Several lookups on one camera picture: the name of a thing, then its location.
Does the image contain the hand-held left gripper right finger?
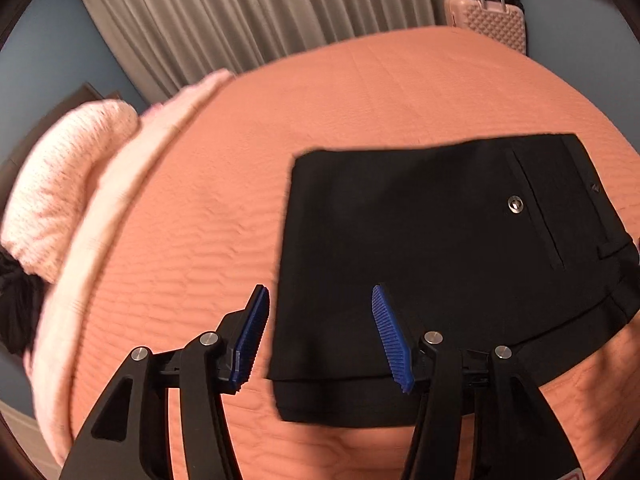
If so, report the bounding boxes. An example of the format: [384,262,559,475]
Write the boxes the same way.
[371,284,583,480]

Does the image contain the grey headboard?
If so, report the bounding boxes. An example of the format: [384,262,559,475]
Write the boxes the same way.
[0,82,123,181]

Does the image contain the salmon quilted bedspread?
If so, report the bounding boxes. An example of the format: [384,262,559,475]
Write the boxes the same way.
[65,25,640,480]

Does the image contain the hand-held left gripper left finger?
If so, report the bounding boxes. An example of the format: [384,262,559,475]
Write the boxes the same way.
[60,284,271,480]

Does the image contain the pink hard-shell suitcase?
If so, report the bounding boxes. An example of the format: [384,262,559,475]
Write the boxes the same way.
[442,0,528,56]

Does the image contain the black cloth bundle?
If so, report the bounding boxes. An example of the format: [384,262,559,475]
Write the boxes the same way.
[0,250,48,356]

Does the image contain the black pants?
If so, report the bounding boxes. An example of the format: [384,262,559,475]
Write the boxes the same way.
[267,132,640,428]

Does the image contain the pink knitted pillow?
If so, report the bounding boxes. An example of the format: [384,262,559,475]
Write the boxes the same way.
[0,100,141,283]

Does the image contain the grey curtain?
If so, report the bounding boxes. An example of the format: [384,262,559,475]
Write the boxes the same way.
[75,0,456,103]

